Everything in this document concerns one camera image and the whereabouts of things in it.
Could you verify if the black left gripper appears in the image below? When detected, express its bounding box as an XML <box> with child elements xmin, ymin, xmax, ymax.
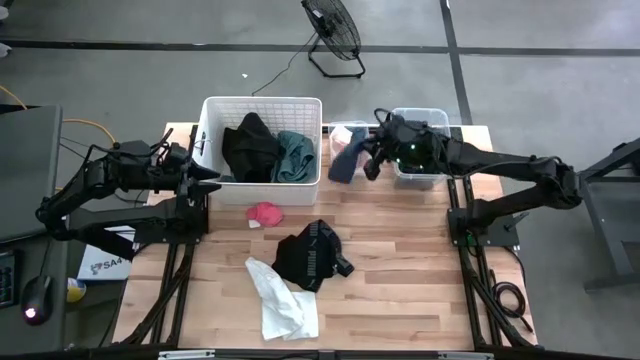
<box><xmin>158</xmin><ymin>141</ymin><xmax>222</xmax><ymax>202</ymax></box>

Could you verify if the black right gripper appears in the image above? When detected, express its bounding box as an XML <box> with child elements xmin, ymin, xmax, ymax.
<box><xmin>360</xmin><ymin>112</ymin><xmax>445</xmax><ymax>182</ymax></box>

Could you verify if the dark navy cloth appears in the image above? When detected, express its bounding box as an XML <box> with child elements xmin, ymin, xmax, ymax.
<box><xmin>327</xmin><ymin>127</ymin><xmax>370</xmax><ymax>185</ymax></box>

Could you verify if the light pink cloth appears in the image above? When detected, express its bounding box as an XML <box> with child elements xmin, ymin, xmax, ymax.
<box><xmin>329</xmin><ymin>124</ymin><xmax>355</xmax><ymax>157</ymax></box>

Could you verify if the large black garment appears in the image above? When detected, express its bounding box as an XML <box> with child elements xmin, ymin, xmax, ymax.
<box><xmin>221</xmin><ymin>112</ymin><xmax>281</xmax><ymax>184</ymax></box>

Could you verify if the red cloth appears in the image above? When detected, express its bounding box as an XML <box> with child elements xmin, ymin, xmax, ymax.
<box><xmin>245</xmin><ymin>201</ymin><xmax>285</xmax><ymax>229</ymax></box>

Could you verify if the teal garment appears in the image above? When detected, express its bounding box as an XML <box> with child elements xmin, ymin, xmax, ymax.
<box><xmin>271</xmin><ymin>130</ymin><xmax>319</xmax><ymax>184</ymax></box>

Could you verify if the black Puma underwear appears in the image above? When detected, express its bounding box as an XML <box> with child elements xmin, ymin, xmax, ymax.
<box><xmin>271</xmin><ymin>218</ymin><xmax>356</xmax><ymax>294</ymax></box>

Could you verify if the small clear plastic bin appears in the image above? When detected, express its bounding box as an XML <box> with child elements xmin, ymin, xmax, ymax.
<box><xmin>327</xmin><ymin>119</ymin><xmax>374</xmax><ymax>182</ymax></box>

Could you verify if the white plastic laundry basket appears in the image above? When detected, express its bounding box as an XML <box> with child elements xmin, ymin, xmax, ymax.
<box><xmin>188</xmin><ymin>95</ymin><xmax>324</xmax><ymax>207</ymax></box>

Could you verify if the large clear plastic bin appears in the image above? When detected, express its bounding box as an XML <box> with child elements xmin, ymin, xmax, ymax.
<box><xmin>389</xmin><ymin>107</ymin><xmax>451</xmax><ymax>190</ymax></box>

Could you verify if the white cardboard box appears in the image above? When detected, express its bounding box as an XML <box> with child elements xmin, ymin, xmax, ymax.
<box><xmin>77</xmin><ymin>224</ymin><xmax>136</xmax><ymax>282</ymax></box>

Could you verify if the black floor fan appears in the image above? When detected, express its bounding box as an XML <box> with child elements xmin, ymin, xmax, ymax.
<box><xmin>300</xmin><ymin>0</ymin><xmax>367</xmax><ymax>80</ymax></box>

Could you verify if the white cloth with spots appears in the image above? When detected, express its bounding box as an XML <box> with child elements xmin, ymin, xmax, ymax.
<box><xmin>243</xmin><ymin>256</ymin><xmax>320</xmax><ymax>342</ymax></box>

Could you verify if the yellow round object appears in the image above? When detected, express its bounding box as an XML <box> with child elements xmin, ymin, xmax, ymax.
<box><xmin>66</xmin><ymin>277</ymin><xmax>87</xmax><ymax>304</ymax></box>

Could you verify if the dark grey monitor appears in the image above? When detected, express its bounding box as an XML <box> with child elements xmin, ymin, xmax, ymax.
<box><xmin>0</xmin><ymin>103</ymin><xmax>64</xmax><ymax>245</ymax></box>

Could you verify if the silver aluminium bar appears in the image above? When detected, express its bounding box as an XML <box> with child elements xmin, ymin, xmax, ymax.
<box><xmin>158</xmin><ymin>349</ymin><xmax>216</xmax><ymax>360</ymax></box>
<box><xmin>438</xmin><ymin>351</ymin><xmax>495</xmax><ymax>360</ymax></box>

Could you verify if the dark grey desk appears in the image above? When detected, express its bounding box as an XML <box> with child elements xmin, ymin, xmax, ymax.
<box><xmin>0</xmin><ymin>204</ymin><xmax>136</xmax><ymax>354</ymax></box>

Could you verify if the black computer mouse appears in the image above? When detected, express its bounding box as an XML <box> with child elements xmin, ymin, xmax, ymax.
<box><xmin>20</xmin><ymin>274</ymin><xmax>53</xmax><ymax>327</ymax></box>

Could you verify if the black keyboard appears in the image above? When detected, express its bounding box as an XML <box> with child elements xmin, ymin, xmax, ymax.
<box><xmin>0</xmin><ymin>249</ymin><xmax>21</xmax><ymax>310</ymax></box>

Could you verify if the black metal stand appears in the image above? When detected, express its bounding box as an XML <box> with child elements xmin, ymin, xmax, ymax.
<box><xmin>554</xmin><ymin>137</ymin><xmax>640</xmax><ymax>291</ymax></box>

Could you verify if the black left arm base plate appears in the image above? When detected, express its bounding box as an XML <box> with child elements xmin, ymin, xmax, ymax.
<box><xmin>132</xmin><ymin>197</ymin><xmax>210</xmax><ymax>247</ymax></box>

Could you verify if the black fan cable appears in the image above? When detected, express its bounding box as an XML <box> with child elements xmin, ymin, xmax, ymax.
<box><xmin>250</xmin><ymin>32</ymin><xmax>319</xmax><ymax>97</ymax></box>

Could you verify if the yellow extension cable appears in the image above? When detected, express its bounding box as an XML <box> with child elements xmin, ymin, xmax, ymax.
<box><xmin>0</xmin><ymin>84</ymin><xmax>117</xmax><ymax>146</ymax></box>

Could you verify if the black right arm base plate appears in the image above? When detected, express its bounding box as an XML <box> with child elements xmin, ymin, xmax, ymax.
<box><xmin>447</xmin><ymin>199</ymin><xmax>521</xmax><ymax>249</ymax></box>

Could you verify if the black metal table frame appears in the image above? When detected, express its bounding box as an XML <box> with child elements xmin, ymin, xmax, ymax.
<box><xmin>112</xmin><ymin>122</ymin><xmax>539</xmax><ymax>360</ymax></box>

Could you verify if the coiled black cable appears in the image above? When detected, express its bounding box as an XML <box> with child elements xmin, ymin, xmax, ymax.
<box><xmin>487</xmin><ymin>267</ymin><xmax>534</xmax><ymax>334</ymax></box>

